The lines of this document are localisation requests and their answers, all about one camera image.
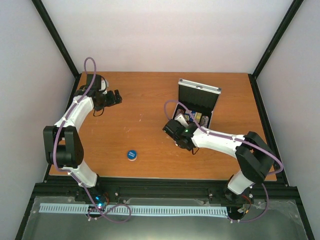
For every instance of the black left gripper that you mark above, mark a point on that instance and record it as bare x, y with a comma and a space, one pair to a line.
112, 100

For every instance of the blue playing card deck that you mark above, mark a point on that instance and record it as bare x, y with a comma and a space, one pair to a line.
193, 115

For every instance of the brown poker chip stack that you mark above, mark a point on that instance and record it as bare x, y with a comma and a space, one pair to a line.
179, 112

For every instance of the aluminium poker case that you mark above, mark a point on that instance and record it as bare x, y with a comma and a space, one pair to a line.
197, 97

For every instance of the blue dealer button stack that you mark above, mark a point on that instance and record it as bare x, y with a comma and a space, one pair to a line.
132, 155

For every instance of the grey poker chip stack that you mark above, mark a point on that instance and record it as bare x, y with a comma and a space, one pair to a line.
205, 121

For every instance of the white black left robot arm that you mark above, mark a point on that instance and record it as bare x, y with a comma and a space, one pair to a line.
62, 144

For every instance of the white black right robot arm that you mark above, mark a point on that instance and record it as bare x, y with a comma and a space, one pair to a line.
253, 155

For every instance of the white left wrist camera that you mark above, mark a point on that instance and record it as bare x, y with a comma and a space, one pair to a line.
104, 85

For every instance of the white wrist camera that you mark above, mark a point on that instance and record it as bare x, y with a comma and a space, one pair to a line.
104, 85
182, 120

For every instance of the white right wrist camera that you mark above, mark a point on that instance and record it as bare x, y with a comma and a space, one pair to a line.
182, 120

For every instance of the light blue cable duct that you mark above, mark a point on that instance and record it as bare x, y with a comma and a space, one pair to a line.
136, 210

